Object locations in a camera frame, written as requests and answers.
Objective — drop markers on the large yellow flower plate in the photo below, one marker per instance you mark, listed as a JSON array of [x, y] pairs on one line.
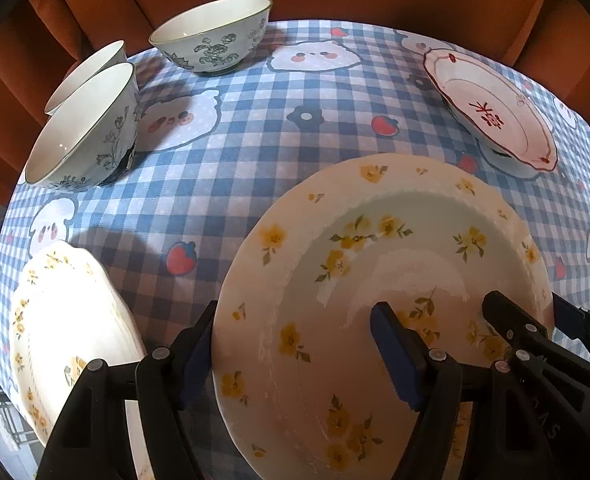
[[375, 220]]

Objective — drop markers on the blue checked cartoon tablecloth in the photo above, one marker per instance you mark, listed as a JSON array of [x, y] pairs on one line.
[[285, 160]]

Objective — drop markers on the tall grey floral bowl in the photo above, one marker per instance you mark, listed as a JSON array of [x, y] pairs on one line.
[[100, 125], [82, 67]]

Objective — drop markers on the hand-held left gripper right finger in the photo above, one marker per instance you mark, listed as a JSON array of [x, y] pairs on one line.
[[395, 355]]

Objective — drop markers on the scalloped yellow flower plate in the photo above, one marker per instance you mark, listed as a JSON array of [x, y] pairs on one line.
[[65, 310]]

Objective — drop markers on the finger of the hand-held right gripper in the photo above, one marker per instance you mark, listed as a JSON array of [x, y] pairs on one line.
[[567, 317], [520, 330]]

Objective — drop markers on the wide green floral bowl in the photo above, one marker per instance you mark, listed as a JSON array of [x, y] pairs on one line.
[[210, 50]]

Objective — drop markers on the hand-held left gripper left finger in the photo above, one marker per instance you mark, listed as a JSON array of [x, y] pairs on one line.
[[200, 360]]

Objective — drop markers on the red rimmed white plate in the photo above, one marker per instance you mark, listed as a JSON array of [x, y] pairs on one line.
[[500, 105]]

